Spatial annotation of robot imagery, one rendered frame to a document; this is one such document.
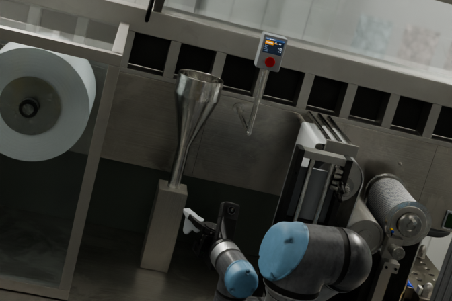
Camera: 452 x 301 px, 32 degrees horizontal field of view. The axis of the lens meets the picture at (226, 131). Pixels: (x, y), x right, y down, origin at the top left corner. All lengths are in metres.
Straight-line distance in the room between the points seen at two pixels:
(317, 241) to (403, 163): 1.29
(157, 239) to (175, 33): 0.66
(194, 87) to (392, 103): 0.75
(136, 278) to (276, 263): 0.98
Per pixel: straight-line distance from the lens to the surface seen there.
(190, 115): 2.34
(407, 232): 2.49
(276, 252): 1.54
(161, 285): 2.44
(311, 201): 2.30
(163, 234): 2.47
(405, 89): 2.73
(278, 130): 2.66
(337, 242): 1.57
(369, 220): 2.47
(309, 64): 2.63
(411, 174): 2.82
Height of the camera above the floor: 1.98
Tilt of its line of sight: 15 degrees down
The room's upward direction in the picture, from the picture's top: 15 degrees clockwise
